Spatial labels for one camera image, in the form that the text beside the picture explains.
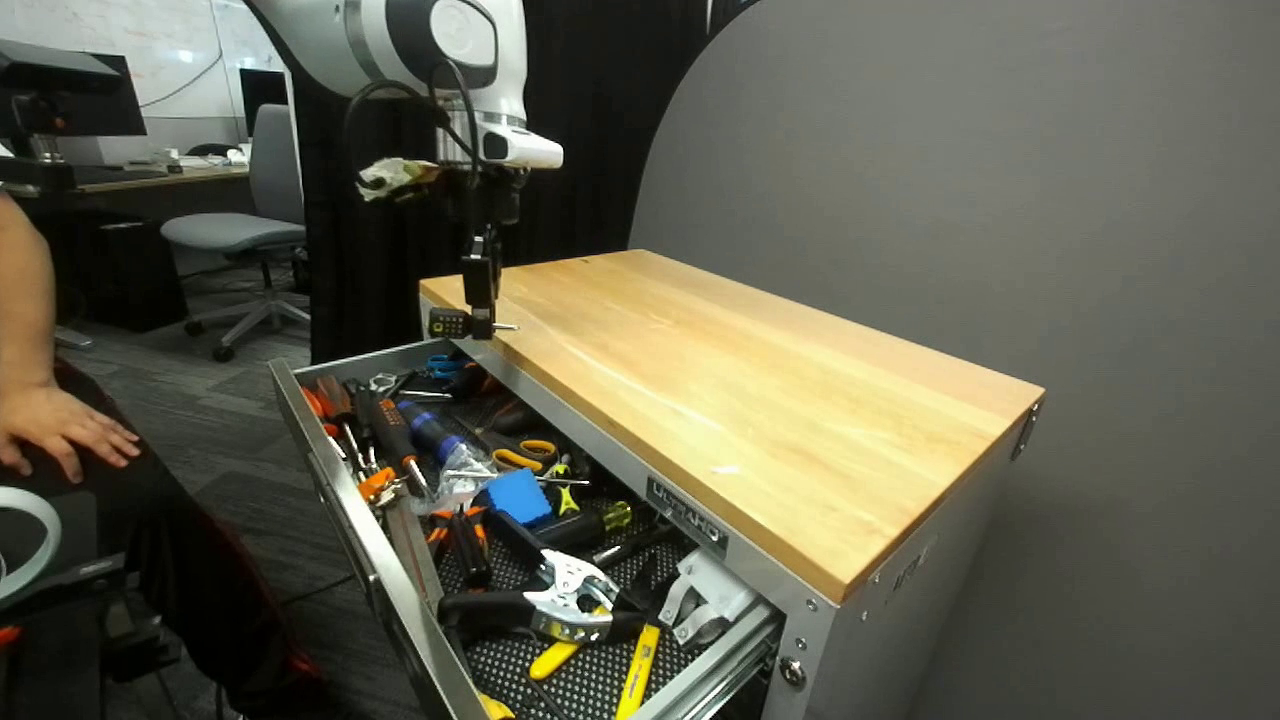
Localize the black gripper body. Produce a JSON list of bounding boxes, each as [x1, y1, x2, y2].
[[459, 163, 524, 260]]

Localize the tool drawer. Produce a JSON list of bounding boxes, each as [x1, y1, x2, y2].
[[271, 341, 777, 720]]

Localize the stubby black screwdriver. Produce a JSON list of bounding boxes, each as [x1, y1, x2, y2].
[[427, 308, 497, 341]]

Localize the person's bare forearm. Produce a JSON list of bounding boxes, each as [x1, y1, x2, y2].
[[0, 197, 57, 391]]

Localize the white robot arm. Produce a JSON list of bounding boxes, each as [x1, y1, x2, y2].
[[248, 0, 562, 341]]

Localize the orange black screwdriver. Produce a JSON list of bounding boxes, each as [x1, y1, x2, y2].
[[374, 395, 433, 502]]

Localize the person's bare hand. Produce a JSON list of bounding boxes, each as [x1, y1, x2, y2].
[[0, 386, 139, 485]]

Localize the black curtain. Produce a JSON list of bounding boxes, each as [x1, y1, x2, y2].
[[291, 0, 708, 362]]

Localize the grey office chair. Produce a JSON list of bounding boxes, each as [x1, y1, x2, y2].
[[159, 104, 311, 362]]

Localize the dark office desk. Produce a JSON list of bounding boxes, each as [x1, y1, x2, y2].
[[30, 170, 248, 334]]

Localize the grey tool cabinet wooden top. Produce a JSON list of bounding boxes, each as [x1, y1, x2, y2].
[[470, 248, 1045, 720]]

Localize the black computer monitor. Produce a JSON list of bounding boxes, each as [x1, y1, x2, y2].
[[0, 39, 145, 138]]

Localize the blue handled screwdriver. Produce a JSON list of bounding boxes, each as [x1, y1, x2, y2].
[[399, 405, 462, 465]]

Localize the orange handled scissors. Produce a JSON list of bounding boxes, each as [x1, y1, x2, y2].
[[492, 435, 560, 471]]

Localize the yellow handled pliers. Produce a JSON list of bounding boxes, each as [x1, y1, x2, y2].
[[524, 617, 644, 686]]

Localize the white tube ring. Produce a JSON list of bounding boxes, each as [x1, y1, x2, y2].
[[0, 485, 69, 605]]

